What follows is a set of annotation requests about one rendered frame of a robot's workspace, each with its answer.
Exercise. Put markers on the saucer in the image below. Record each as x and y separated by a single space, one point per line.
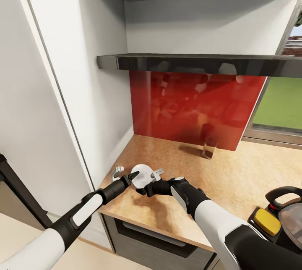
144 177

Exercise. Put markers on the bottle of coffee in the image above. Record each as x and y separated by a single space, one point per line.
267 224

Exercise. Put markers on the cabinet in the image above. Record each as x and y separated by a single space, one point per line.
17 202
213 264

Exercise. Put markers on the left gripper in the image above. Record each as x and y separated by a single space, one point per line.
119 186

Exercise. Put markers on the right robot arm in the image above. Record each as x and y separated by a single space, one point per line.
237 243

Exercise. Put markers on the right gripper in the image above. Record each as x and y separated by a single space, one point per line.
152 188

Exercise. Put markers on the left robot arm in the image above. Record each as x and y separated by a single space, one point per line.
43 252

